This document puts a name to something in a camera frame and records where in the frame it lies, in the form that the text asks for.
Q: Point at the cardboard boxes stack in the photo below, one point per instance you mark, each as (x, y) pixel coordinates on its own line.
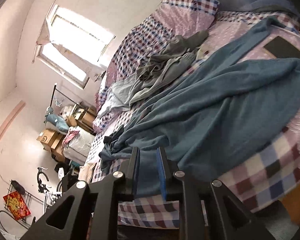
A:
(74, 115)

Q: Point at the plaid bed sheet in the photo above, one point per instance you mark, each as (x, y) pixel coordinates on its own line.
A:
(262, 179)

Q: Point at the tan brown garment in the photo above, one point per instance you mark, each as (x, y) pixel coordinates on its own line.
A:
(86, 172)

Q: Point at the black clothes rack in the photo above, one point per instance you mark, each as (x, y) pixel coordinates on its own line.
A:
(58, 97)

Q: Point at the window with curtain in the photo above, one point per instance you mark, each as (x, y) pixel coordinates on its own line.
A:
(72, 45)

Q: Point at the olive green garment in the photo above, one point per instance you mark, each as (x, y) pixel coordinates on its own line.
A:
(177, 47)

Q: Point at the dark teal sweater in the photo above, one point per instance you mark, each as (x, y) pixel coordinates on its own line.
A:
(215, 118)

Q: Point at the light blue garment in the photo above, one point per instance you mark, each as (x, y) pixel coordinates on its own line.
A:
(120, 94)

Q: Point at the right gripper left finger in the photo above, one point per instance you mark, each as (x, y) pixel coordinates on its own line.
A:
(89, 210)

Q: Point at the grey trousers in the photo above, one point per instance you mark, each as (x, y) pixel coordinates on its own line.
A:
(172, 70)

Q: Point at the plaid folded quilt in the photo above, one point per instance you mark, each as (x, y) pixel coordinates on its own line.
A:
(170, 18)

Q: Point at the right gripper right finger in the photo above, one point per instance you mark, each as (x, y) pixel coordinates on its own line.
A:
(207, 210)

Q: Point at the clear plastic storage bag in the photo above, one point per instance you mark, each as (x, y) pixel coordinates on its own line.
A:
(76, 144)

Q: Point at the blue plush shark toy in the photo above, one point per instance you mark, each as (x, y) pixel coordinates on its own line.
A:
(55, 122)

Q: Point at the red paper decoration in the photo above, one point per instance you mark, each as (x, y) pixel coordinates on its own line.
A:
(16, 205)

